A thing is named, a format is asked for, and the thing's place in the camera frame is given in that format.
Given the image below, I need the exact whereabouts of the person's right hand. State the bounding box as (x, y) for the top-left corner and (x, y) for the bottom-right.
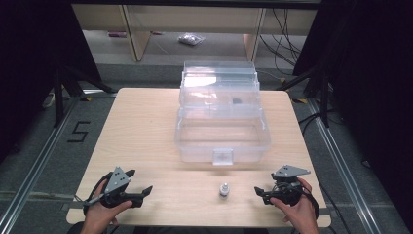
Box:
(269, 177), (321, 234)

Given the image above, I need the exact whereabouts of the bundle of black cables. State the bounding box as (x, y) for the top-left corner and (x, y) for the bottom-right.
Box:
(258, 8), (304, 67)

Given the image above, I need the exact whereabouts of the clear plastic bag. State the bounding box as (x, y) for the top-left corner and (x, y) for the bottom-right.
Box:
(177, 32), (207, 47)

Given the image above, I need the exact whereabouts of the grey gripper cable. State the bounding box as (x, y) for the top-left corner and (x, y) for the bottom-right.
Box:
(73, 194), (108, 207)

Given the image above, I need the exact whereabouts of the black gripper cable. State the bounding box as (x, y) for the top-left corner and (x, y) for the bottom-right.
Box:
(301, 184), (321, 219)

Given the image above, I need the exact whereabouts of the clear plastic storage box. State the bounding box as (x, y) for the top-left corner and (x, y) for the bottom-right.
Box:
(174, 60), (272, 167)

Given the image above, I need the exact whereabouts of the metal floor rail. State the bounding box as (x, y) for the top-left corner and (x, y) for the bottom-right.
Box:
(306, 97), (385, 234)
(0, 97), (81, 234)

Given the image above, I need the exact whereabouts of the wooden shelf unit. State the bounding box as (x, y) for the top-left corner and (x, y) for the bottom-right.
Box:
(71, 3), (318, 62)

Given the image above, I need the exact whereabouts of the black curtain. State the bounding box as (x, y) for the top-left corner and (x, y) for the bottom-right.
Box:
(0, 0), (102, 164)
(291, 0), (413, 225)

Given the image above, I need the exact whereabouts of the black floor cable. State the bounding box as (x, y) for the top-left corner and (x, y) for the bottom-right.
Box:
(297, 109), (346, 136)

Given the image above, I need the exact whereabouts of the black metal stand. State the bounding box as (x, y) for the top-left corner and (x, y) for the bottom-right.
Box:
(53, 64), (115, 129)
(276, 64), (331, 129)

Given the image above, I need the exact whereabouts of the person's left hand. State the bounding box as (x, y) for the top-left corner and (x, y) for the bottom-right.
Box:
(80, 179), (133, 234)

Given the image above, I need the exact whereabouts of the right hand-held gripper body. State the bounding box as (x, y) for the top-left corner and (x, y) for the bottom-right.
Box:
(262, 165), (312, 207)

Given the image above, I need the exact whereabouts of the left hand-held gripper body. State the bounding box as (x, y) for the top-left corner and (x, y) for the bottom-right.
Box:
(100, 166), (144, 210)

